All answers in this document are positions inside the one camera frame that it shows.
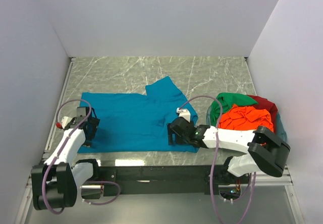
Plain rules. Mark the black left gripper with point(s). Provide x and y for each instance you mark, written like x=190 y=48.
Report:
x=94 y=123

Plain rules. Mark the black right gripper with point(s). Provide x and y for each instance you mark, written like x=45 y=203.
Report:
x=170 y=132

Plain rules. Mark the blue t-shirt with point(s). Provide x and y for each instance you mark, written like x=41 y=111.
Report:
x=137 y=122

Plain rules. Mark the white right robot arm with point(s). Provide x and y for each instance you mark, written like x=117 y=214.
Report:
x=262 y=150

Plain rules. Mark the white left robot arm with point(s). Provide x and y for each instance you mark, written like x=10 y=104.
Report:
x=55 y=182

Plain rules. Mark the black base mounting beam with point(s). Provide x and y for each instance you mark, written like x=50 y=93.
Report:
x=149 y=180

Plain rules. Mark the green t-shirt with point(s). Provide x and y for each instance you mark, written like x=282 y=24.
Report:
x=227 y=101

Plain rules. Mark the orange t-shirt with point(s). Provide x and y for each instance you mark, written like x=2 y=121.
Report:
x=244 y=118

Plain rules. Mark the red t-shirt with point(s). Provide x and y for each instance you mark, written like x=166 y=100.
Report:
x=263 y=103

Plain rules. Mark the translucent blue plastic basket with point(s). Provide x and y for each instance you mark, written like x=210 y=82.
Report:
x=280 y=131

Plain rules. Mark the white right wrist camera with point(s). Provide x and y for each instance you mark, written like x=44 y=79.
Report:
x=184 y=113

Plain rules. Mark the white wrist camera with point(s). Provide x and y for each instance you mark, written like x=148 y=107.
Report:
x=65 y=123
x=184 y=113

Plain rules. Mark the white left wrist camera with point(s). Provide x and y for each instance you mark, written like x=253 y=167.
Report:
x=65 y=123

